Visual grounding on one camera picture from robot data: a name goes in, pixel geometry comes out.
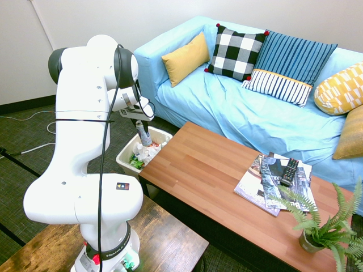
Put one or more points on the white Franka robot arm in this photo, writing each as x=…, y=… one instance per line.
x=76, y=136

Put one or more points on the light blue sofa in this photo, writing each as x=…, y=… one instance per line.
x=269, y=127

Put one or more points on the blue striped pillow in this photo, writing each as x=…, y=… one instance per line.
x=289, y=59

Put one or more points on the rustic dark wood table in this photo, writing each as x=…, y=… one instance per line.
x=170, y=241

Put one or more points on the yellow white patterned pillow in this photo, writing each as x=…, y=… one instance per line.
x=340, y=90

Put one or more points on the black white checkered pillow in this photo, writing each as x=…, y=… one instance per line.
x=236, y=52

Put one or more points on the stack of magazines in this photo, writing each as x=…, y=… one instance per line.
x=251, y=187

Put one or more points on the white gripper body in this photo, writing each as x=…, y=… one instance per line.
x=141, y=114

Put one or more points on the silver drink can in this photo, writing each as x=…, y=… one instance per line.
x=145, y=139

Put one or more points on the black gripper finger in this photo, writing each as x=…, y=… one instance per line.
x=145, y=127
x=133, y=123

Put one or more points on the black TV remote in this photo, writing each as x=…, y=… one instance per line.
x=290, y=172

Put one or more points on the potted green fern plant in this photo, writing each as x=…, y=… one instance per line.
x=312, y=241

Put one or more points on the crumpled white paper trash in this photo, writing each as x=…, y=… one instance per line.
x=147, y=154

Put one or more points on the dark cover magazine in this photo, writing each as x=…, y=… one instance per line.
x=273, y=184

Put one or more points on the golden woven pillow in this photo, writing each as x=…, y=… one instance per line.
x=351, y=136

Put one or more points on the white plastic trash bin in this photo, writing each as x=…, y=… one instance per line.
x=126, y=157

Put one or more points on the black camera stand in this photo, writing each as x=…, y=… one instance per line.
x=20, y=164

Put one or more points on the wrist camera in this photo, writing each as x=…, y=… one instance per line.
x=124, y=112

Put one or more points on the wooden coffee table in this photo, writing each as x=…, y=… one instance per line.
x=198, y=187

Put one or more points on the plain mustard yellow pillow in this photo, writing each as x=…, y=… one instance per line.
x=187, y=58

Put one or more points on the green snack wrapper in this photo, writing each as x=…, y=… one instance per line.
x=136, y=163

